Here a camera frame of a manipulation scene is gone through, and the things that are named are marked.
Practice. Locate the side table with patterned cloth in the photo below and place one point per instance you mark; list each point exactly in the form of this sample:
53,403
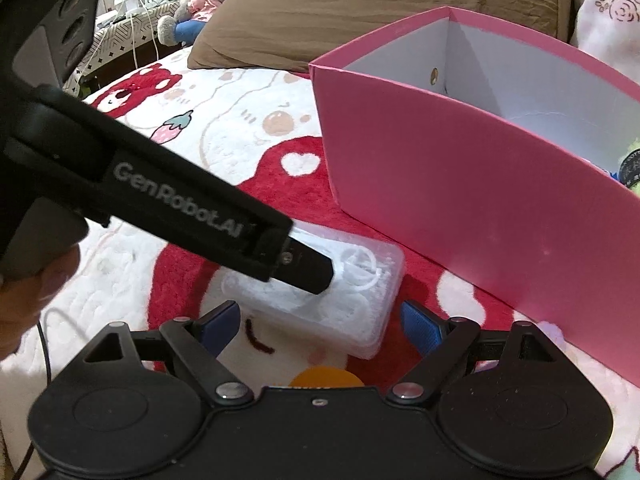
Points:
115,35

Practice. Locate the pink cardboard box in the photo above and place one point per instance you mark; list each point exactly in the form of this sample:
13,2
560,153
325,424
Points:
450,185

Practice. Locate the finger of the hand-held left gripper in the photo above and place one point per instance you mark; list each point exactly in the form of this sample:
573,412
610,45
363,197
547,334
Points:
307,265

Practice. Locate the blue wipes packet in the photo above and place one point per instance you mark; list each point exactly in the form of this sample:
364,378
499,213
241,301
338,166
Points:
613,176

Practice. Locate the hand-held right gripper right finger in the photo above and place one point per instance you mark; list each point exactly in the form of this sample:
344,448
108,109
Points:
420,332

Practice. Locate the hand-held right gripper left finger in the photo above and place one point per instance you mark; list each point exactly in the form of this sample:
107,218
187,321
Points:
220,327

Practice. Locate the orange makeup sponge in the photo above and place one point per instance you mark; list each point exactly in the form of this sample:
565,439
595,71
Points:
327,377

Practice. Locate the brown pillow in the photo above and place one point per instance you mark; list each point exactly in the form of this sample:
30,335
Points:
350,10

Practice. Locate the white rose print cloth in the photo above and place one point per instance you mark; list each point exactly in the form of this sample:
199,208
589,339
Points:
610,10

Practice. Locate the clear plastic floss pick box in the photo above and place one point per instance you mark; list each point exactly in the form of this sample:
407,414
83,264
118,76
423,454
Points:
350,310

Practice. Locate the person's left hand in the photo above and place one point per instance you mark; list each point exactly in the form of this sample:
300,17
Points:
27,310

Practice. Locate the printed bear blanket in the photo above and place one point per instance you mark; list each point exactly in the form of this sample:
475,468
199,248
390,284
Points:
225,110

